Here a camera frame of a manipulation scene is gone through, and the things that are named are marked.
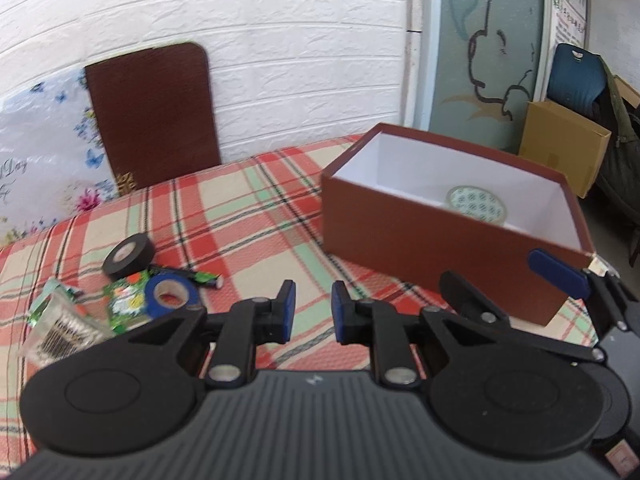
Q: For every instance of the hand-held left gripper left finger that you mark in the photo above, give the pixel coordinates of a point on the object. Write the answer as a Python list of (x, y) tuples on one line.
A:
[(287, 310)]

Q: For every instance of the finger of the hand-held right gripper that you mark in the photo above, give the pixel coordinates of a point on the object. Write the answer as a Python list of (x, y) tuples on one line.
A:
[(470, 297), (555, 272)]

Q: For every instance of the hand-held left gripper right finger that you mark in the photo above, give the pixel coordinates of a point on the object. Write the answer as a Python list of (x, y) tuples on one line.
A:
[(340, 312)]

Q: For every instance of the black marker pen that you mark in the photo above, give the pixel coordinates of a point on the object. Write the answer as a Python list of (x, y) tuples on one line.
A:
[(200, 276)]

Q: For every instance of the blue tape roll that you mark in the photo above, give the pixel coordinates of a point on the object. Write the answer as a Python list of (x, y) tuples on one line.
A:
[(192, 294)]

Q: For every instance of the red-brown cardboard box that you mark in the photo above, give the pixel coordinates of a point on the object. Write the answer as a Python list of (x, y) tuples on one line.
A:
[(400, 230)]

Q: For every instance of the green packet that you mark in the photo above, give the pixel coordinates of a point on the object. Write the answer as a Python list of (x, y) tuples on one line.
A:
[(125, 302)]

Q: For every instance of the clear plastic packet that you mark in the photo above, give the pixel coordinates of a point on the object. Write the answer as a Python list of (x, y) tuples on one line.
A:
[(60, 330)]

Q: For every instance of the round green patterned tin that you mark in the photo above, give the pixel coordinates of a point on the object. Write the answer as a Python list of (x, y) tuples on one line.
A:
[(475, 203)]

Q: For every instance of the plaid blanket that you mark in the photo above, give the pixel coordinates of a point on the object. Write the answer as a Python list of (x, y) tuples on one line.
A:
[(240, 220)]

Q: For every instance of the plain cardboard box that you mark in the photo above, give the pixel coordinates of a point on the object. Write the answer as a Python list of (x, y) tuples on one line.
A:
[(560, 145)]

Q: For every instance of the dark green backpack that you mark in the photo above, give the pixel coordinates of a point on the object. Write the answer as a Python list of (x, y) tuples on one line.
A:
[(620, 160)]

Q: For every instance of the black tape roll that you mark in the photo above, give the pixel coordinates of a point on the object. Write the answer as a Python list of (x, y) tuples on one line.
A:
[(142, 256)]

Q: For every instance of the blue chair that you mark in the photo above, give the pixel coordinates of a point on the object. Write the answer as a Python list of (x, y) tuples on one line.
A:
[(570, 80)]

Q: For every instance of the brown headboard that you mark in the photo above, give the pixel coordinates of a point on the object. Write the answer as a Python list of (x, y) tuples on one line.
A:
[(150, 120)]

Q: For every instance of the door with cartoon glass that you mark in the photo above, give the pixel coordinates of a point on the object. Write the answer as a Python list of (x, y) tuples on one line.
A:
[(480, 35)]

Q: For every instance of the floral plastic bag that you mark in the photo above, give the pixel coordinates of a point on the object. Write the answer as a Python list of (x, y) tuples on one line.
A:
[(45, 160)]

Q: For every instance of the wall poster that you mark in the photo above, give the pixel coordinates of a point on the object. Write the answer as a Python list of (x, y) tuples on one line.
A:
[(570, 5)]

